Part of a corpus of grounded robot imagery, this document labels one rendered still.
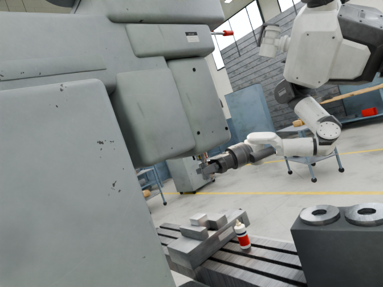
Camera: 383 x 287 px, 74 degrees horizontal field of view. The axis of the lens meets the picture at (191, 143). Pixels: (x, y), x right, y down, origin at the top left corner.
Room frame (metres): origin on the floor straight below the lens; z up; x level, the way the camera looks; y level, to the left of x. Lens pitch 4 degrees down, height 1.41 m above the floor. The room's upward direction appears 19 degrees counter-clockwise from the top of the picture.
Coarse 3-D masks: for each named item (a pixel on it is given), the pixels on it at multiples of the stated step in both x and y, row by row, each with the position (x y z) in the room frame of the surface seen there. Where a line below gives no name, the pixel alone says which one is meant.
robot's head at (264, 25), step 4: (264, 24) 1.02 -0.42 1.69; (268, 24) 1.01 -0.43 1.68; (272, 24) 0.99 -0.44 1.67; (276, 24) 0.99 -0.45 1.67; (264, 28) 1.03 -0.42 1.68; (276, 28) 0.98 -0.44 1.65; (260, 32) 1.03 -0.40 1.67; (264, 32) 1.05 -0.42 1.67; (260, 36) 1.03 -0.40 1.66; (264, 36) 1.05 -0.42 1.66; (260, 40) 1.04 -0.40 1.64; (260, 44) 1.05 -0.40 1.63
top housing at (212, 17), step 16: (80, 0) 0.77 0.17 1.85; (96, 0) 0.70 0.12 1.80; (112, 0) 0.68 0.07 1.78; (128, 0) 0.71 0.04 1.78; (144, 0) 0.75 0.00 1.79; (160, 0) 0.78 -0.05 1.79; (176, 0) 0.82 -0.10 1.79; (192, 0) 0.87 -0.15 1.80; (208, 0) 0.92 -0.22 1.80; (112, 16) 0.68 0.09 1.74; (128, 16) 0.71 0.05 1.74; (144, 16) 0.74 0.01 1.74; (160, 16) 0.77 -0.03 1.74; (176, 16) 0.81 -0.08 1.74; (192, 16) 0.85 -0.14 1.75; (208, 16) 0.90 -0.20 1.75; (224, 16) 0.96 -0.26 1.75
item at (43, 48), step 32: (0, 32) 0.53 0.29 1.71; (32, 32) 0.57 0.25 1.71; (64, 32) 0.61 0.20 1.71; (96, 32) 0.66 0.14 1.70; (0, 64) 0.52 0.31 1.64; (32, 64) 0.55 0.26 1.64; (64, 64) 0.59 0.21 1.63; (96, 64) 0.64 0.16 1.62; (128, 64) 0.69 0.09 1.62; (160, 64) 0.76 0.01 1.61
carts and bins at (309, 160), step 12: (300, 120) 4.17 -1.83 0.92; (276, 132) 4.52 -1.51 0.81; (300, 132) 3.75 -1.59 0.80; (312, 156) 4.06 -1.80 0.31; (336, 156) 3.79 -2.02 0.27; (288, 168) 4.50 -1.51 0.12; (156, 180) 5.25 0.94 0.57; (312, 180) 3.75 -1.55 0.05; (144, 192) 5.19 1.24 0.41; (156, 192) 5.29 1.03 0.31
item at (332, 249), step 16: (304, 208) 0.68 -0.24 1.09; (320, 208) 0.63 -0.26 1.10; (336, 208) 0.60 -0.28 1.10; (352, 208) 0.58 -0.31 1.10; (368, 208) 0.56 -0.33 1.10; (304, 224) 0.60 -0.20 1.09; (320, 224) 0.57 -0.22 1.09; (336, 224) 0.56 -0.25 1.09; (352, 224) 0.54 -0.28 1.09; (368, 224) 0.51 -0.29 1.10; (304, 240) 0.59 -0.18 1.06; (320, 240) 0.56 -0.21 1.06; (336, 240) 0.54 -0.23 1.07; (352, 240) 0.52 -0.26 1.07; (368, 240) 0.50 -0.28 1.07; (304, 256) 0.59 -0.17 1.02; (320, 256) 0.57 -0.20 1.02; (336, 256) 0.55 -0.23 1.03; (352, 256) 0.53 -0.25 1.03; (368, 256) 0.51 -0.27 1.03; (304, 272) 0.60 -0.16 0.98; (320, 272) 0.58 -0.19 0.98; (336, 272) 0.55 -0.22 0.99; (352, 272) 0.53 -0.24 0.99; (368, 272) 0.51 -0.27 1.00
